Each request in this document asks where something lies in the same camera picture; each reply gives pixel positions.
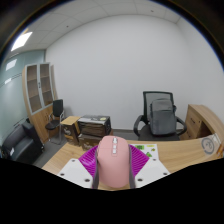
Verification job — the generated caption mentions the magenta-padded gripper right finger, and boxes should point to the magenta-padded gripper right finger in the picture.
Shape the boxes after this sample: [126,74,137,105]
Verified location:
[127,144,172,188]

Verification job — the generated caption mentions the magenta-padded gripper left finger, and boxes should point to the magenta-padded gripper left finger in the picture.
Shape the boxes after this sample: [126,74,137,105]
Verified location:
[57,144,101,190]

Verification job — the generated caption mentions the pink computer mouse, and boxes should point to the pink computer mouse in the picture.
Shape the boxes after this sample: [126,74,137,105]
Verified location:
[96,135,131,189]

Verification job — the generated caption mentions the white sticker sheet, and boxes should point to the white sticker sheet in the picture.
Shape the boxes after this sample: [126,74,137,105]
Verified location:
[129,143,159,160]

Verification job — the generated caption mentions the black mesh office chair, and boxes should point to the black mesh office chair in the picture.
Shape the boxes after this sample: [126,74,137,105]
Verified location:
[133,90,188,142]

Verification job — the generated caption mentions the tall brown cardboard box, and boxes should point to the tall brown cardboard box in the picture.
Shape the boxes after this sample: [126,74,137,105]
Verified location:
[60,115,82,146]

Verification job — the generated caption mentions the black cardboard box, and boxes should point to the black cardboard box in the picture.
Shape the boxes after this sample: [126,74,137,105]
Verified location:
[77,114,112,138]

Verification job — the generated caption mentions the grey backpack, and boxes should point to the grey backpack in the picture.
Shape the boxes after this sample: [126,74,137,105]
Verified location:
[148,98,178,136]

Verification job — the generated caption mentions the wooden shelf cabinet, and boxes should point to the wooden shelf cabinet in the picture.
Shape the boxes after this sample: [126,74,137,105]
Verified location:
[21,62,58,144]

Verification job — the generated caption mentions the black leather sofa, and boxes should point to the black leather sofa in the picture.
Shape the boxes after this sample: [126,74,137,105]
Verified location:
[0,122,45,165]

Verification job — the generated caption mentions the black metal-legged visitor chair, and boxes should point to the black metal-legged visitor chair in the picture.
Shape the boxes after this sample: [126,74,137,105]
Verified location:
[44,98,65,145]

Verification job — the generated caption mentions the wooden side desk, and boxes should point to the wooden side desk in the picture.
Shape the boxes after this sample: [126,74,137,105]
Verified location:
[181,103,224,141]

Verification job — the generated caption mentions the ceiling light panel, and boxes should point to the ceiling light panel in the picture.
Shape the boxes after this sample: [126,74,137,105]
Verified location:
[10,31,34,53]

